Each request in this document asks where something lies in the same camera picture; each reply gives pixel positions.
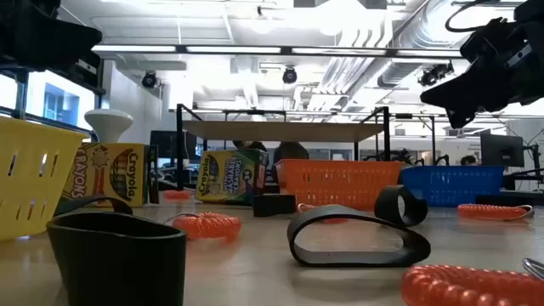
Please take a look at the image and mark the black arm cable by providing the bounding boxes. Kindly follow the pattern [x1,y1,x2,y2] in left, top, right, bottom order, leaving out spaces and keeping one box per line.
[444,0,518,34]

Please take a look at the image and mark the wooden shelf riser black legs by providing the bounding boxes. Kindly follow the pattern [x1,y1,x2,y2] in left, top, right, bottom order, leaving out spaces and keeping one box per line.
[175,103,392,191]

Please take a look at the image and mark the long black rubber band loop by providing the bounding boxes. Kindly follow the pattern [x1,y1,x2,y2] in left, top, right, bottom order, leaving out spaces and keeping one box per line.
[286,203,433,269]

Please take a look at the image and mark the white mushroom lamp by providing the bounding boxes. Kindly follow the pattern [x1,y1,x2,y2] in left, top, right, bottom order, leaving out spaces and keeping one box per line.
[83,108,135,145]

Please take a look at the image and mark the black ceiling spotlight cluster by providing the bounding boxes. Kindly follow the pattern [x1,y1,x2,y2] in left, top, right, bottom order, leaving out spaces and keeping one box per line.
[417,60,455,88]

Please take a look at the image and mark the black computer monitor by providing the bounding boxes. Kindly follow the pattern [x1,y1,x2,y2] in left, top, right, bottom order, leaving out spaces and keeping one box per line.
[149,129,199,161]
[480,133,525,168]

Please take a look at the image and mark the small black rubber band loop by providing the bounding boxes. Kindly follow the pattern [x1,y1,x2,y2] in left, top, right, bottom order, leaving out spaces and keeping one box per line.
[373,184,429,228]

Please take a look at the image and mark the yellow plastic basket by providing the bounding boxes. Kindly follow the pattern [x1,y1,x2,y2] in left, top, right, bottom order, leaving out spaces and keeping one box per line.
[0,115,89,242]

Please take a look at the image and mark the blue plastic basket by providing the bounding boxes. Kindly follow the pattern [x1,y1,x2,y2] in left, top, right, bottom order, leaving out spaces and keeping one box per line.
[399,164,506,208]

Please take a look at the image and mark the yellow Crayola crayons box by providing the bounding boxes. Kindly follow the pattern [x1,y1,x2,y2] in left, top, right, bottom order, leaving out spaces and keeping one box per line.
[62,142,161,209]

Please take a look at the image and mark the orange plastic basket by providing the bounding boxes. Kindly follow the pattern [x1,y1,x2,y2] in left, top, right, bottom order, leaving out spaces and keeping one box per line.
[275,158,404,213]

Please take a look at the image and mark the black cup foreground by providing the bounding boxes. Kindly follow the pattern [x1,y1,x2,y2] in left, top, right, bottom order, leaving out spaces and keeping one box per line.
[45,211,188,306]

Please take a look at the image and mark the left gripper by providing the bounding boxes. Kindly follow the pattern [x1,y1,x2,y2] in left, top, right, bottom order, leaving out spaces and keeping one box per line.
[0,0,105,89]

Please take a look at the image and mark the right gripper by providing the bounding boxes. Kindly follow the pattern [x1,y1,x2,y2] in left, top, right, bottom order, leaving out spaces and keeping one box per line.
[420,16,544,130]

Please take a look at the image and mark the small black block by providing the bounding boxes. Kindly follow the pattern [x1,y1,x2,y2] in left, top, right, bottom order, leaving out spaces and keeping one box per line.
[252,193,298,218]

